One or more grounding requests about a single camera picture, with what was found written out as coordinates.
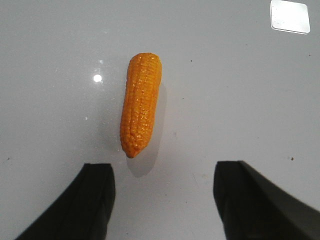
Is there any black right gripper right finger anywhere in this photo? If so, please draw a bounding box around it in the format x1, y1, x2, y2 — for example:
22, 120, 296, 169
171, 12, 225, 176
212, 160, 320, 240

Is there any orange toy corn cob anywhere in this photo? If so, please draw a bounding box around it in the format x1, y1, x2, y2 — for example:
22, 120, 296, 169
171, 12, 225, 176
120, 52, 162, 159

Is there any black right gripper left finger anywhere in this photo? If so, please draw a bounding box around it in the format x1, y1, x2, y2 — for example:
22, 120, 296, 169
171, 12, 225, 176
18, 163, 116, 240

